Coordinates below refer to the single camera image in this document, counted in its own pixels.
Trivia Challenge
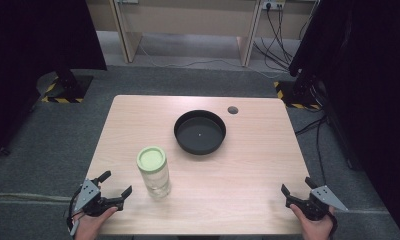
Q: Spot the clear jar with green lid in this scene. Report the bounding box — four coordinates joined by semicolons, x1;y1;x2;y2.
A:
135;145;172;201

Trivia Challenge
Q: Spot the bundle of black cables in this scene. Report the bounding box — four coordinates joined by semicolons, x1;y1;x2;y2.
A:
252;3;320;73

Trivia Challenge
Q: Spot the black round tray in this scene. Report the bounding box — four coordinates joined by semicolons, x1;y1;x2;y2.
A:
173;109;228;156

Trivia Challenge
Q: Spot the white floor cable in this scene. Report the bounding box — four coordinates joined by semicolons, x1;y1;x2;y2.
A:
137;42;291;80

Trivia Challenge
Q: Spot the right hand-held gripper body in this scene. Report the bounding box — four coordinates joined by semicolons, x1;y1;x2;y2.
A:
287;185;349;222

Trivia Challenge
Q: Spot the black floor cable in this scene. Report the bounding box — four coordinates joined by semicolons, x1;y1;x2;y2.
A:
294;114;328;185

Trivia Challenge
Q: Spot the white wall power outlet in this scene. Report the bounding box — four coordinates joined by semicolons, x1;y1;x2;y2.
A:
261;0;286;11

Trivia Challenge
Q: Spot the black stand base striped tape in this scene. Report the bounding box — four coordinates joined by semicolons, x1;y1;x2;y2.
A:
36;68;94;105
273;73;323;111

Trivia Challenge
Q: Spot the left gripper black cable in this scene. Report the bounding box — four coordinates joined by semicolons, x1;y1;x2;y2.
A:
66;185;85;238

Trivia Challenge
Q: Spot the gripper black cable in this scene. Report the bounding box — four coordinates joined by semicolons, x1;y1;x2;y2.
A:
66;185;85;238
325;210;339;238

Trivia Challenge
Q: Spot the light wooden desk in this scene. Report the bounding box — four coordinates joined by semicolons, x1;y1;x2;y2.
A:
85;0;320;68

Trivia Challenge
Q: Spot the person's left hand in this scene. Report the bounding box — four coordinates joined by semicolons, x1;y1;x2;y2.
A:
73;205;119;240

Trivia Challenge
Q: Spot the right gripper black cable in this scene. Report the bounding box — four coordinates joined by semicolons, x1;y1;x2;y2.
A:
325;210;339;238

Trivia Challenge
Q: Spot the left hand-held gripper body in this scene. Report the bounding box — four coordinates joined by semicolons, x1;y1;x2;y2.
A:
73;178;120;218

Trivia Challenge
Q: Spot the black curtain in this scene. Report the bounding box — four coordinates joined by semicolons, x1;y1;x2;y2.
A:
0;0;108;160
288;0;400;240

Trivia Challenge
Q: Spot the person's right hand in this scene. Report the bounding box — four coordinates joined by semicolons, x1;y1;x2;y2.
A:
289;203;336;240

